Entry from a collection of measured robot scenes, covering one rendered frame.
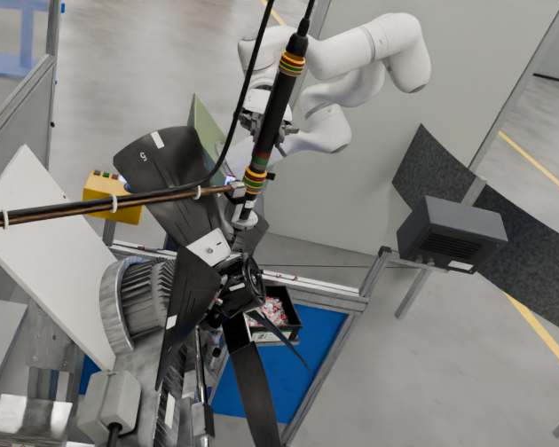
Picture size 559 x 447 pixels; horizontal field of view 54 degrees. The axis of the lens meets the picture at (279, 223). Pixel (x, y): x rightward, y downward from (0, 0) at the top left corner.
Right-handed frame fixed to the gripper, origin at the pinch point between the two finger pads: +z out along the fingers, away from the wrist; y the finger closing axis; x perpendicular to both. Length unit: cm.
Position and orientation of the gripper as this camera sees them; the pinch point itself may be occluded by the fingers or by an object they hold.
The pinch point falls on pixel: (267, 134)
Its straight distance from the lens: 107.0
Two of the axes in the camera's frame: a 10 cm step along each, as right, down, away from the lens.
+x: 3.0, -7.8, -5.5
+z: 0.5, 5.9, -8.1
